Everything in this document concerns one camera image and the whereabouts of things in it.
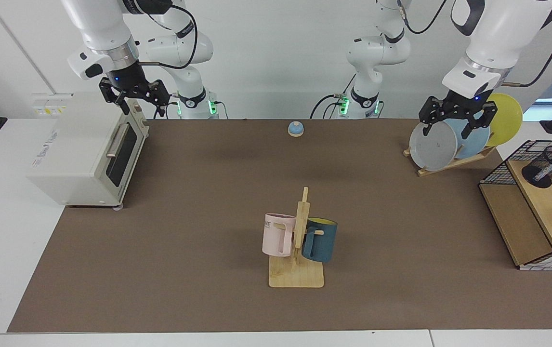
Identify black mesh pen holder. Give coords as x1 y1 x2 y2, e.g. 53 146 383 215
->
521 144 552 188

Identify light blue plate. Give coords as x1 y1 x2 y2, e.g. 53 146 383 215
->
445 116 491 160

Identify grey plate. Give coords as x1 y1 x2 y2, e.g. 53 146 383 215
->
409 119 458 172

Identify yellow plate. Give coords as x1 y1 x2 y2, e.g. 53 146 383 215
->
486 93 524 147

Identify wooden plate rack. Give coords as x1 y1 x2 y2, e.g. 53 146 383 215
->
404 145 496 177

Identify white socket box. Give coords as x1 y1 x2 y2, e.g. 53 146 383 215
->
32 93 74 117

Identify pale toaster oven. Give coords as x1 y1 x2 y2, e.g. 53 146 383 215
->
26 92 150 211

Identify brown table cloth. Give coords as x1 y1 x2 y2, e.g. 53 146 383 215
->
7 119 552 333

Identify dark teal mug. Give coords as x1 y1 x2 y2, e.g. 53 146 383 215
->
301 218 338 263

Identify pink mug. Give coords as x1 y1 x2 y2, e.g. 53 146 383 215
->
262 213 297 258

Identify wooden cup stand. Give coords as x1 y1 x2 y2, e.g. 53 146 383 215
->
269 187 325 289

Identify wire basket with wooden floor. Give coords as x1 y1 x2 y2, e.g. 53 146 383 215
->
479 140 552 271

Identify black base cables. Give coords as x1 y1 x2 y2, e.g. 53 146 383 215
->
310 75 354 120

